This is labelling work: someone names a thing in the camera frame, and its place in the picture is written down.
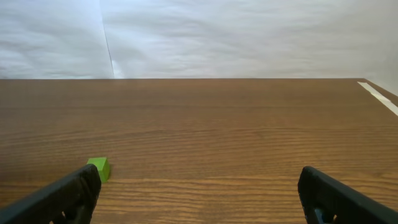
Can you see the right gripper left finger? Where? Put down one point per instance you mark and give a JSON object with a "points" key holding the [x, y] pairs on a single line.
{"points": [[62, 196]]}

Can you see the green cube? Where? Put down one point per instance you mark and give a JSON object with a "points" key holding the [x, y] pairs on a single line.
{"points": [[103, 170]]}

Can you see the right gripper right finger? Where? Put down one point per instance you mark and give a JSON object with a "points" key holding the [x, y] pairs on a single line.
{"points": [[335, 196]]}

